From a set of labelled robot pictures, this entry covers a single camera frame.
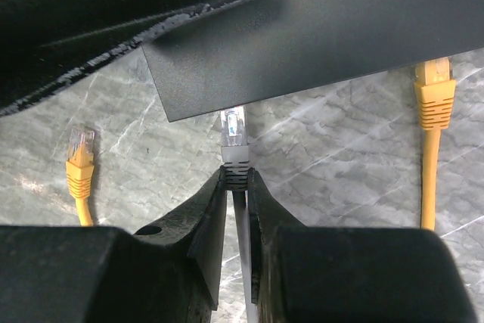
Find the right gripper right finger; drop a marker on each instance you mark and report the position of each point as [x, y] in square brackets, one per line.
[266, 216]

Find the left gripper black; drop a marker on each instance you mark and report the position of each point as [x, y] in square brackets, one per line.
[48, 45]

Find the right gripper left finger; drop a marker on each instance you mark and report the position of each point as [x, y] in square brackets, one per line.
[187, 255]

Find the black network switch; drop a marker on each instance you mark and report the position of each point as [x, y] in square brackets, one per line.
[268, 48]

